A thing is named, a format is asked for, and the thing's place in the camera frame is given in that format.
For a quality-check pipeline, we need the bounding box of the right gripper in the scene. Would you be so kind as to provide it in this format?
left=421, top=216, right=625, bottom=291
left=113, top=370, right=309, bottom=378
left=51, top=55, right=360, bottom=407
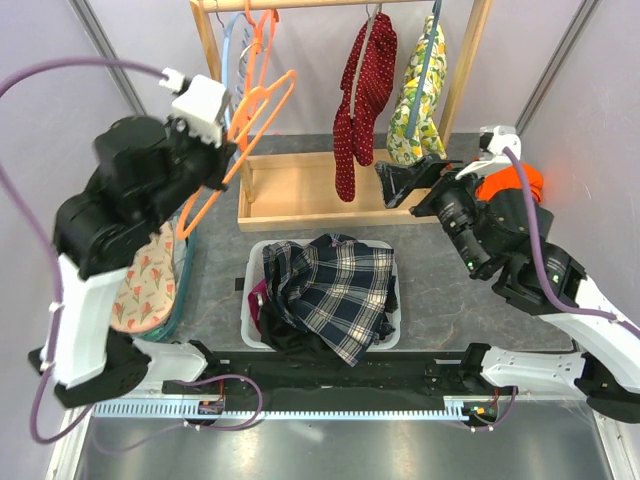
left=374, top=152, right=495, bottom=275

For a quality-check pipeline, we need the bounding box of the magenta pleated skirt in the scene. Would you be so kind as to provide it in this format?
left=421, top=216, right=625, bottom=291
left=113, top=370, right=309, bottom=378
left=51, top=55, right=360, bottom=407
left=247, top=279, right=268, bottom=332

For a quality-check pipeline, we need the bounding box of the light blue hanger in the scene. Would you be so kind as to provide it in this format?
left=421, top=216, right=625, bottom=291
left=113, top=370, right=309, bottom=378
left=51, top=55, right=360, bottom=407
left=221, top=12, right=252, bottom=125

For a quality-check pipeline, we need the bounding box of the navy plaid skirt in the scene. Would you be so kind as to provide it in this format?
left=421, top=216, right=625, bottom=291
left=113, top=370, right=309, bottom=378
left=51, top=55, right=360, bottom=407
left=262, top=234, right=397, bottom=367

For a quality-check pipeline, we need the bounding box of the black skirt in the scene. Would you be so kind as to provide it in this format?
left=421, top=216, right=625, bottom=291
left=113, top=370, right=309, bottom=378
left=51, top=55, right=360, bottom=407
left=259, top=290, right=398, bottom=366

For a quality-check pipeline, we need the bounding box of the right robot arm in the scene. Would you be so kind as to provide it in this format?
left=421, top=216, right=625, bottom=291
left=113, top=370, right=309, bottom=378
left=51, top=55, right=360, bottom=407
left=375, top=154, right=639, bottom=424

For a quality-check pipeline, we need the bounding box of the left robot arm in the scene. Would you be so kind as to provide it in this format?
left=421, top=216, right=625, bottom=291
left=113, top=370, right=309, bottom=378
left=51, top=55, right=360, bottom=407
left=28, top=116, right=236, bottom=408

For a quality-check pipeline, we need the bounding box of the grey hanger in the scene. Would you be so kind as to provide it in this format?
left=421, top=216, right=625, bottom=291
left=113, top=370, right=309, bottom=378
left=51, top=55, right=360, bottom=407
left=349, top=4, right=382, bottom=120

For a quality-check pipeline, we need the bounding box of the blue-grey hanger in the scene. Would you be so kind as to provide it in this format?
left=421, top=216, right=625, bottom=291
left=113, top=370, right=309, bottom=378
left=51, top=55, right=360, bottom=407
left=404, top=0, right=443, bottom=139

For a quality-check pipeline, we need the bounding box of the lemon print garment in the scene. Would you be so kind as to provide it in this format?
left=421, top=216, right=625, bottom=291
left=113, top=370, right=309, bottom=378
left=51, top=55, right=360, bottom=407
left=386, top=15, right=448, bottom=165

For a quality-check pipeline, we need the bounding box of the red polka dot garment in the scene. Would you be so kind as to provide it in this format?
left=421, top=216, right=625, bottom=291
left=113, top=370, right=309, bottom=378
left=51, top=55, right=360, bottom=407
left=333, top=12, right=398, bottom=202

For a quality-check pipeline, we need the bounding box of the wooden clothes rack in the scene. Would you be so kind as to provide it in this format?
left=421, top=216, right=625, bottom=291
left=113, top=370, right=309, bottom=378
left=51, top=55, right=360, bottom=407
left=189, top=0, right=496, bottom=233

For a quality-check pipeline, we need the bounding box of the teal plastic tub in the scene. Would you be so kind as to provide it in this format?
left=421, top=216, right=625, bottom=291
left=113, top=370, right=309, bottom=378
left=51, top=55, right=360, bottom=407
left=132, top=217, right=195, bottom=342

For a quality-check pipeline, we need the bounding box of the orange cloth on floor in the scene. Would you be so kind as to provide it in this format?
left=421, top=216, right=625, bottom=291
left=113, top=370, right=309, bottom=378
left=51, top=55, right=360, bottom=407
left=475, top=164, right=544, bottom=203

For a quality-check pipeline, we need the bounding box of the white plastic laundry basket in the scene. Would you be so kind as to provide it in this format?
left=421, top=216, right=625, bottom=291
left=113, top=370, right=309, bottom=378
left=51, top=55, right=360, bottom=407
left=240, top=240, right=402, bottom=352

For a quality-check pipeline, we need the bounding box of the floral tulip cloth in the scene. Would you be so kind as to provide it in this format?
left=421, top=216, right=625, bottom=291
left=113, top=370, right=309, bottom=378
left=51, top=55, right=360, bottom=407
left=111, top=222, right=177, bottom=334

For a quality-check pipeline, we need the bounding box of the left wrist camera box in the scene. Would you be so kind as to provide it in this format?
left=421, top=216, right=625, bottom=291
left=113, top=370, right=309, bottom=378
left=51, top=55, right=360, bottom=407
left=159, top=68, right=231, bottom=148

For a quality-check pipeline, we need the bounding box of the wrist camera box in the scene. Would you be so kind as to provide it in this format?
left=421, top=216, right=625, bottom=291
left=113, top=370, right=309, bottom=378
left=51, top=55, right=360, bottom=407
left=159, top=68, right=231, bottom=148
left=455, top=125, right=522, bottom=180

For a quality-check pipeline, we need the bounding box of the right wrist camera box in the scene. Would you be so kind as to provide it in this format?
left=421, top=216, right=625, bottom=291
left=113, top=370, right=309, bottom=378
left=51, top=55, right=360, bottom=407
left=455, top=125, right=522, bottom=180

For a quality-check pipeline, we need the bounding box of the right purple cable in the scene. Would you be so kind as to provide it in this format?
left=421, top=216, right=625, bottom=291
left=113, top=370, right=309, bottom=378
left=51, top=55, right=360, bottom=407
left=449, top=146, right=640, bottom=434

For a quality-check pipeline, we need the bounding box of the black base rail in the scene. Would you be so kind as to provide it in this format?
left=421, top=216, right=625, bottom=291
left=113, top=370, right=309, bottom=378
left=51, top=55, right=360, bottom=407
left=162, top=340, right=521, bottom=413

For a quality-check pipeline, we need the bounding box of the white slotted cable duct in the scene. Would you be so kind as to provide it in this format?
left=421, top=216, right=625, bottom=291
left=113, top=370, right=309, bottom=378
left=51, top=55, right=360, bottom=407
left=93, top=396, right=486, bottom=422

